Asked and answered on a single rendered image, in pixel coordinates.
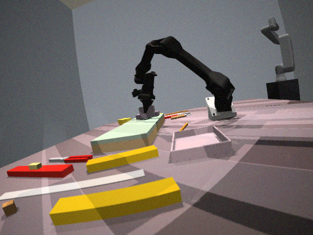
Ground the small orange-brown cube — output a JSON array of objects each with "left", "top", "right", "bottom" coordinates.
[{"left": 2, "top": 200, "right": 17, "bottom": 217}]

